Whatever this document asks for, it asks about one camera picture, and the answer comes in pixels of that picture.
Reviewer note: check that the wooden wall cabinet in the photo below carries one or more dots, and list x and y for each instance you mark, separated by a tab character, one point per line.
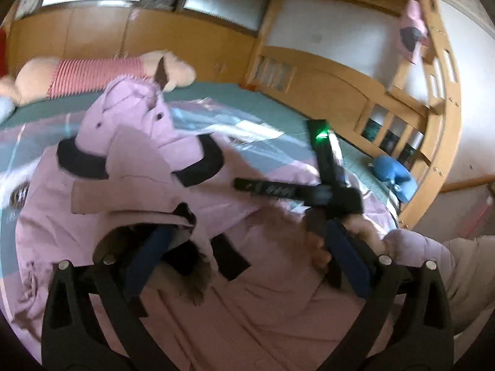
96	34

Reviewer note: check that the wooden bed frame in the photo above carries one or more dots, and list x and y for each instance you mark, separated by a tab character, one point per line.
340	92

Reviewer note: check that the pink hanging bag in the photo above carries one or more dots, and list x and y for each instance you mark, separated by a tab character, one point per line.
412	31

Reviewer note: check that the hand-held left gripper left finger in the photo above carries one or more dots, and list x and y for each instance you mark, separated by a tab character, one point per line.
152	249

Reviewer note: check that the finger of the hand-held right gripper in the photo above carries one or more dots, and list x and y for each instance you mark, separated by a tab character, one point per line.
270	189

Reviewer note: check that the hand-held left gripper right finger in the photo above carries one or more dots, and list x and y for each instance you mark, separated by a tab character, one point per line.
348	257

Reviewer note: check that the blue plush toy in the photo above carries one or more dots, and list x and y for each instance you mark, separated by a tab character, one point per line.
394	174

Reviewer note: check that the person's right hand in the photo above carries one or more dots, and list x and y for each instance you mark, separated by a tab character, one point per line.
365	232

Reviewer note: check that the pink hooded jacket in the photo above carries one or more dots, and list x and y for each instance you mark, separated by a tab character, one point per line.
147	154

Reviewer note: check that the plush toy with striped shirt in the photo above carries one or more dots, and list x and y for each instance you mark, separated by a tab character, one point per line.
89	73

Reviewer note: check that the narrow frosted glass panel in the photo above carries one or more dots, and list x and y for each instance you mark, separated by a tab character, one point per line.
228	2

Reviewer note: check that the striped pink teal bedspread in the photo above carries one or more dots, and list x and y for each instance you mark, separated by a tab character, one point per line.
251	123

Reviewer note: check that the light blue pillow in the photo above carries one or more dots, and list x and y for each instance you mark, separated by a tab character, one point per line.
6	110

